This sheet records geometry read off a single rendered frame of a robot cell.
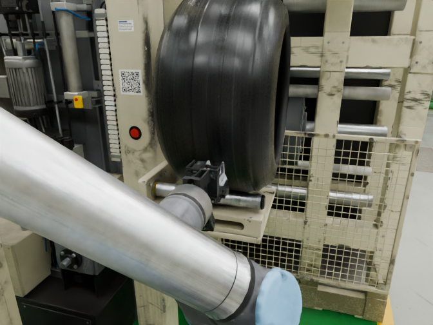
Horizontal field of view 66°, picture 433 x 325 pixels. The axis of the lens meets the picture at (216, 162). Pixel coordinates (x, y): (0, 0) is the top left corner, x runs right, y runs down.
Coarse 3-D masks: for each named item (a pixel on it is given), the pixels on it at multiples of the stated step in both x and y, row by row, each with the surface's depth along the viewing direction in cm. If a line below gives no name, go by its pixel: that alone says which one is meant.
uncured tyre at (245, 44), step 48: (192, 0) 83; (240, 0) 79; (192, 48) 76; (240, 48) 73; (288, 48) 107; (192, 96) 76; (240, 96) 73; (288, 96) 117; (192, 144) 81; (240, 144) 77
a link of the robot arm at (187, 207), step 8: (168, 200) 57; (176, 200) 57; (184, 200) 57; (192, 200) 58; (168, 208) 54; (176, 208) 54; (184, 208) 55; (192, 208) 57; (200, 208) 59; (184, 216) 54; (192, 216) 55; (200, 216) 58; (192, 224) 54; (200, 224) 57
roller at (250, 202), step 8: (160, 184) 102; (168, 184) 102; (176, 184) 102; (160, 192) 102; (168, 192) 101; (232, 192) 97; (240, 192) 97; (248, 192) 97; (224, 200) 96; (232, 200) 96; (240, 200) 95; (248, 200) 95; (256, 200) 94; (264, 200) 95; (256, 208) 95
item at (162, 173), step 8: (160, 168) 108; (168, 168) 113; (144, 176) 101; (152, 176) 102; (160, 176) 107; (168, 176) 114; (176, 176) 121; (144, 184) 98; (152, 184) 102; (144, 192) 99; (152, 192) 102; (152, 200) 103
